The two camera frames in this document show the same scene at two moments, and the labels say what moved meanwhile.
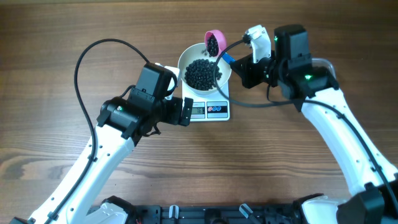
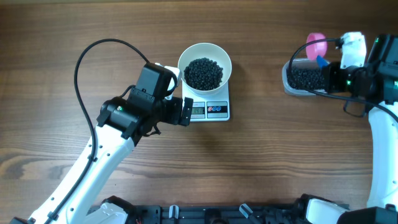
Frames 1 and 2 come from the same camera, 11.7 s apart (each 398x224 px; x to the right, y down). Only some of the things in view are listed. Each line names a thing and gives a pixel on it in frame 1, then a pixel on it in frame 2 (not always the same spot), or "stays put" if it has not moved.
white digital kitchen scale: [209, 107] stays put
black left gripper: [174, 118] stays put
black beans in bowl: [199, 74] stays put
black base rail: [276, 213] stays put
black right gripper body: [265, 70] -> [337, 79]
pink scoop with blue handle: [222, 43] -> [318, 51]
